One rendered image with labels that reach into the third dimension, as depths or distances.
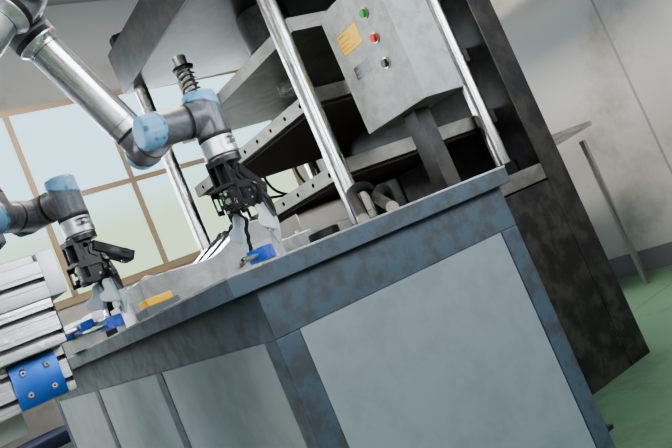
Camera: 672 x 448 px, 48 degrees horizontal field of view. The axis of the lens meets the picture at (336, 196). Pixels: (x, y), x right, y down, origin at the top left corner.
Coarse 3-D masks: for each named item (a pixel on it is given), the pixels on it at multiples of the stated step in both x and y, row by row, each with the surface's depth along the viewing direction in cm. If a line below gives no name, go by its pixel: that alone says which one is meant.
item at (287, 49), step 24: (264, 0) 236; (432, 0) 273; (288, 48) 235; (456, 48) 272; (288, 72) 236; (144, 96) 333; (312, 96) 234; (480, 96) 271; (312, 120) 233; (480, 120) 270; (336, 144) 233; (168, 168) 331; (312, 168) 367; (336, 168) 232; (192, 216) 328
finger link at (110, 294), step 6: (102, 282) 177; (108, 282) 177; (108, 288) 177; (114, 288) 177; (102, 294) 175; (108, 294) 176; (114, 294) 176; (120, 294) 177; (102, 300) 174; (108, 300) 175; (114, 300) 176; (120, 300) 177; (126, 300) 178; (126, 306) 177
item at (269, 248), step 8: (264, 240) 159; (272, 240) 158; (256, 248) 155; (264, 248) 155; (272, 248) 157; (280, 248) 160; (248, 256) 152; (256, 256) 154; (264, 256) 154; (272, 256) 157
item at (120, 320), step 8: (128, 304) 180; (112, 312) 181; (120, 312) 178; (128, 312) 179; (104, 320) 176; (112, 320) 176; (120, 320) 178; (128, 320) 178; (136, 320) 180; (96, 328) 175; (104, 328) 177; (112, 328) 177; (120, 328) 180
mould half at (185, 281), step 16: (256, 224) 198; (224, 240) 199; (256, 240) 197; (288, 240) 202; (304, 240) 204; (224, 256) 191; (240, 256) 194; (176, 272) 184; (192, 272) 186; (208, 272) 188; (224, 272) 190; (144, 288) 179; (160, 288) 181; (176, 288) 183; (192, 288) 185
